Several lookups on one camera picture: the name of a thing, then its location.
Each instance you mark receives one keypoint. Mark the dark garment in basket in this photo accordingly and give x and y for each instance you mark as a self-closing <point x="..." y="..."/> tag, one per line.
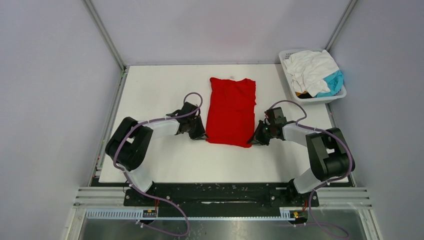
<point x="303" y="95"/>

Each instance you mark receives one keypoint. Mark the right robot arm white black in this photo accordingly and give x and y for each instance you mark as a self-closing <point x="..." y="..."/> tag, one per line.
<point x="328" y="154"/>

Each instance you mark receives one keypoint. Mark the aluminium front frame rails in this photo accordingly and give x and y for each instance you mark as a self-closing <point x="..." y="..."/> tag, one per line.
<point x="100" y="197"/>

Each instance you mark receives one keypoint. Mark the aluminium frame rail right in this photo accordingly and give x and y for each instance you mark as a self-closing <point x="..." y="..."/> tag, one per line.
<point x="340" y="24"/>

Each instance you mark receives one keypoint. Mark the red t shirt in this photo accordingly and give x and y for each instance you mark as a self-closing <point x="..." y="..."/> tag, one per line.
<point x="231" y="113"/>

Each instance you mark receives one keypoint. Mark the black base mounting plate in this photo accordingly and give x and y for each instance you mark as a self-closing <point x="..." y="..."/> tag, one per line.
<point x="209" y="200"/>

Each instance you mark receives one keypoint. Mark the light blue t shirt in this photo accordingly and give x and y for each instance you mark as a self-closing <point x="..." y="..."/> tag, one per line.
<point x="334" y="82"/>

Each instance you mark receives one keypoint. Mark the white t shirt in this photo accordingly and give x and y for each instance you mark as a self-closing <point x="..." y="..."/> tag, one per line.
<point x="307" y="69"/>

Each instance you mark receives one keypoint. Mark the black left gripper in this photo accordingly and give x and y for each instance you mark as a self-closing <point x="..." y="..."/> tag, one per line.
<point x="200" y="134"/>

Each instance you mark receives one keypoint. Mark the aluminium frame rail left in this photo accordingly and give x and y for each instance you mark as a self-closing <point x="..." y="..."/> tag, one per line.
<point x="97" y="20"/>

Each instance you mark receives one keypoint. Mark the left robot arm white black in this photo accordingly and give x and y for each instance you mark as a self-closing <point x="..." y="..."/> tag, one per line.
<point x="129" y="144"/>

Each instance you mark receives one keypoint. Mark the aluminium frame rail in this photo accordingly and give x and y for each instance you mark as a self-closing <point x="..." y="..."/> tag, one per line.
<point x="340" y="24"/>
<point x="97" y="20"/>

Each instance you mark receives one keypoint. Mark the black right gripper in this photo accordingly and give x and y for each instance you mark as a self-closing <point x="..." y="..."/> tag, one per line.
<point x="258" y="139"/>

